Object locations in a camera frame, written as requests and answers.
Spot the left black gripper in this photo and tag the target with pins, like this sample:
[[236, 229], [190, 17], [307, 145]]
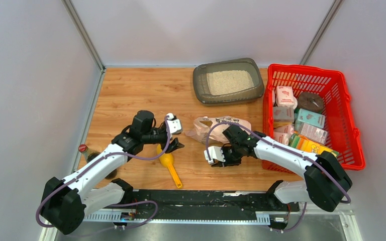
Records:
[[174, 145]]

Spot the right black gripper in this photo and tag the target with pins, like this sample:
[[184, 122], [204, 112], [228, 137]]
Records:
[[227, 162]]

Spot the yellow plastic scoop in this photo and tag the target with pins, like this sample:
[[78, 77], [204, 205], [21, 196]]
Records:
[[167, 160]]

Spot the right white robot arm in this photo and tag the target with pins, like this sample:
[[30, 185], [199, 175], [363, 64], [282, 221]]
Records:
[[323, 181]]

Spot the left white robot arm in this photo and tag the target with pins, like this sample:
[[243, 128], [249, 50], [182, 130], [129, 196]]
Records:
[[66, 202]]

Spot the grey pink box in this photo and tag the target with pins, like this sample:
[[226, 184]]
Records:
[[283, 114]]

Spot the grey litter box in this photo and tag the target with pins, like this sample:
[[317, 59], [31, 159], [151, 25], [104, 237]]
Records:
[[228, 82]]

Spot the teal box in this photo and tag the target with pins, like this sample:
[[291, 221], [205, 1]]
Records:
[[309, 117]]

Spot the small pink pack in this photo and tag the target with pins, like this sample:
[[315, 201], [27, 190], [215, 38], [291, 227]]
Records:
[[283, 134]]

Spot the pink white carton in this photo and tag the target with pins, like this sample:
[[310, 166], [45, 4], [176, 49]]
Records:
[[284, 97]]

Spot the cola bottle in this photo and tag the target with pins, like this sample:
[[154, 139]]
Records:
[[89, 154]]

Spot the brown round tin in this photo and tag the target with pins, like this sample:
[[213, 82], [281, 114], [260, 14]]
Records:
[[311, 102]]

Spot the red plastic basket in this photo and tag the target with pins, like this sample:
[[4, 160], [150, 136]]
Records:
[[331, 86]]

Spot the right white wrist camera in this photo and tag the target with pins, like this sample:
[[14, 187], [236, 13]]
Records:
[[214, 154]]

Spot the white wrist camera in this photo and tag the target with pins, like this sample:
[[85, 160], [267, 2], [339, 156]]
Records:
[[214, 154], [173, 124]]

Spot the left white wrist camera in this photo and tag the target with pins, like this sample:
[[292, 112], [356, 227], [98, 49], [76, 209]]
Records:
[[173, 124]]

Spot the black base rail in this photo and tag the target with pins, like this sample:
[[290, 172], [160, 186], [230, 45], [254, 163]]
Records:
[[202, 205]]

